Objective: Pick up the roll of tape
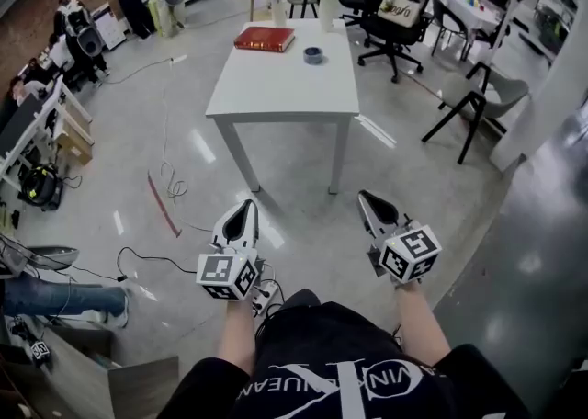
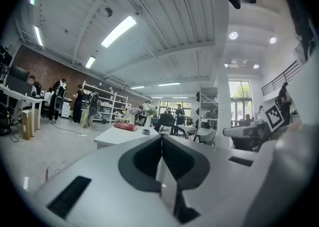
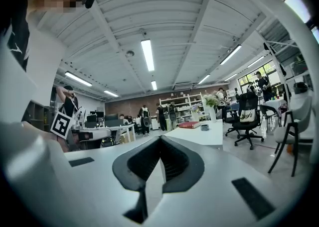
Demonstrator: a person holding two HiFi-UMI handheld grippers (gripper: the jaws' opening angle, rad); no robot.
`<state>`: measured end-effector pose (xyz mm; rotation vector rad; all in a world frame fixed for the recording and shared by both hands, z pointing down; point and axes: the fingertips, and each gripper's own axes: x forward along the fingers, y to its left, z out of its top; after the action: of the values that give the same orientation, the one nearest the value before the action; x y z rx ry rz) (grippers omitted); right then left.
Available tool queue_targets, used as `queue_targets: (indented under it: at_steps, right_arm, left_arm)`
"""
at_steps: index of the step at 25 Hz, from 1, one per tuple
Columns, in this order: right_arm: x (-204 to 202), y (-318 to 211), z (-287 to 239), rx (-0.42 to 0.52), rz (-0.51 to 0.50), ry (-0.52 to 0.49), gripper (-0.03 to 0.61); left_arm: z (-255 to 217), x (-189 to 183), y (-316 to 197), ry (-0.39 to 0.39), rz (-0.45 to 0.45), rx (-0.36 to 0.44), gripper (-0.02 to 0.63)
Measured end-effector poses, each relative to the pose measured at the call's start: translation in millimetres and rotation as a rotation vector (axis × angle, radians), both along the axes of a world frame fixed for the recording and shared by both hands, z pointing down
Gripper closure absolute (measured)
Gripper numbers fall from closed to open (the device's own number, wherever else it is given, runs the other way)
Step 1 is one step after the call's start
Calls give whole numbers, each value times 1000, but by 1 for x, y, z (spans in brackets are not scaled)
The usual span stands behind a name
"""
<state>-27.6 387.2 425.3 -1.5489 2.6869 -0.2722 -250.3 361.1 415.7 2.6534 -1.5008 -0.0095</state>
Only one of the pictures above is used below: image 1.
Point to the black and yellow vacuum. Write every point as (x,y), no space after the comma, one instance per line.
(39,185)

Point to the tall white ribbed vase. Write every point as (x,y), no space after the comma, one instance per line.
(327,15)

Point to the white rectangular table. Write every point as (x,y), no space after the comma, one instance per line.
(285,86)

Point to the person's right forearm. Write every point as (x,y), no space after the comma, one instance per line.
(420,320)

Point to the white desk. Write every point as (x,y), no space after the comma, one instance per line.
(50,114)

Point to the brown cardboard box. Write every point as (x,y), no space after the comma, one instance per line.
(75,141)

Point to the white power strip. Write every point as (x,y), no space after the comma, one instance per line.
(266,300)

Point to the small white vase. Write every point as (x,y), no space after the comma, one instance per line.
(279,15)

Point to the white tote bag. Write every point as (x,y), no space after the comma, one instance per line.
(399,8)

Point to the black metal chair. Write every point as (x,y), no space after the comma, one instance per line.
(448,17)

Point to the green bag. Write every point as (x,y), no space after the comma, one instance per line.
(155,17)

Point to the person's black printed shirt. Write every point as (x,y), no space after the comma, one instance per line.
(340,362)

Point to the grey bowl-shaped shell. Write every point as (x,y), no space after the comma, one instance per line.
(55,254)

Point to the large brown box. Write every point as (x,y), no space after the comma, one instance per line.
(138,389)

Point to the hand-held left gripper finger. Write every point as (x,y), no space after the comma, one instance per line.
(252,233)
(221,229)

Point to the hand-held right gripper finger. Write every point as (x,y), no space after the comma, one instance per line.
(365,217)
(390,208)

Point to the black mesh office chair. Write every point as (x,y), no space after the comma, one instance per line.
(397,36)

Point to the person's left forearm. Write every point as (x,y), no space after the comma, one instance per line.
(235,339)

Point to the red floor strip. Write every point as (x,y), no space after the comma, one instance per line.
(163,208)

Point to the red hardcover book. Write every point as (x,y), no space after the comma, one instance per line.
(264,37)

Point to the grey tape roll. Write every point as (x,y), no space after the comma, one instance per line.
(313,58)

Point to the grey chair with black legs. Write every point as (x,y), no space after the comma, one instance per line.
(498,93)

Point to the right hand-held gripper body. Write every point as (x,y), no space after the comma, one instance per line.
(409,252)

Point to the table with white cloth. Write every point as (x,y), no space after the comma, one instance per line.
(473,13)

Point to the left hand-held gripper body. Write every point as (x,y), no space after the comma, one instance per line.
(216,270)

